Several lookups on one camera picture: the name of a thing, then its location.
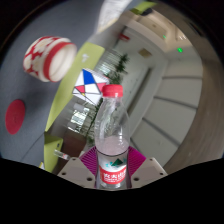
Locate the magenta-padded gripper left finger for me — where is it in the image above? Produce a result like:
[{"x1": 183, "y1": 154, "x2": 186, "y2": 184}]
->
[{"x1": 56, "y1": 146, "x2": 99, "y2": 190}]

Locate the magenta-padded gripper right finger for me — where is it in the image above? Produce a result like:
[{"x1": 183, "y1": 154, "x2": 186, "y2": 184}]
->
[{"x1": 128, "y1": 146, "x2": 168, "y2": 190}]

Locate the clear red-capped water bottle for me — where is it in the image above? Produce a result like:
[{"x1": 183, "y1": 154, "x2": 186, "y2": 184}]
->
[{"x1": 94, "y1": 84, "x2": 131, "y2": 190}]

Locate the flat round red coaster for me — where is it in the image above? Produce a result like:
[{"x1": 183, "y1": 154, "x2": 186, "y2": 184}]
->
[{"x1": 4, "y1": 99, "x2": 27, "y2": 136}]

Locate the white cube with coloured triangles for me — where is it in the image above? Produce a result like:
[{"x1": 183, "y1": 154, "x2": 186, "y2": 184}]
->
[{"x1": 72, "y1": 68, "x2": 111, "y2": 106}]

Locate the row of potted green plants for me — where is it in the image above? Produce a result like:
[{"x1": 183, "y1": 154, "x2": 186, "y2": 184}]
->
[{"x1": 68, "y1": 53, "x2": 131, "y2": 148}]

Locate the red and white mug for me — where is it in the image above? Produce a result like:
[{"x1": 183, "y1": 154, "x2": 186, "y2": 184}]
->
[{"x1": 22, "y1": 35, "x2": 78, "y2": 83}]

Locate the red fire extinguisher box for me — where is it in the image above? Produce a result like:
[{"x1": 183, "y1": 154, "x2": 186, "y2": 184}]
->
[{"x1": 119, "y1": 32, "x2": 130, "y2": 42}]

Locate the lime green seat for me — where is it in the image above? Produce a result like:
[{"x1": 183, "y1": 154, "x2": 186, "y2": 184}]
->
[{"x1": 129, "y1": 1, "x2": 158, "y2": 16}]

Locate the framed wall picture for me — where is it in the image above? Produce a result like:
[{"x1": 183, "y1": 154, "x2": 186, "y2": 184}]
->
[{"x1": 139, "y1": 48, "x2": 153, "y2": 59}]

